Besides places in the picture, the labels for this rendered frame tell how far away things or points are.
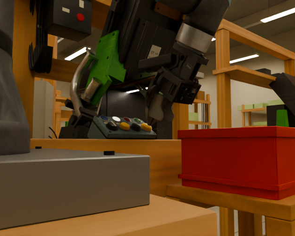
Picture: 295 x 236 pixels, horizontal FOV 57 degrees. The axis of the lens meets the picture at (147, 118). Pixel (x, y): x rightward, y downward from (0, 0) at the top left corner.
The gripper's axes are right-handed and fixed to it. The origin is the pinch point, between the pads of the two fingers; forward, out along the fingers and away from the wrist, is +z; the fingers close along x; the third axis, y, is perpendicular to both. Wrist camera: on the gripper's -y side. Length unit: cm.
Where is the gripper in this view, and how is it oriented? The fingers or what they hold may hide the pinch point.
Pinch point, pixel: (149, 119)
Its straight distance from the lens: 69.4
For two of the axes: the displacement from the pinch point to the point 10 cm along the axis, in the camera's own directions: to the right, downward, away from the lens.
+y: 5.5, 5.2, -6.6
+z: -3.9, 8.5, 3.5
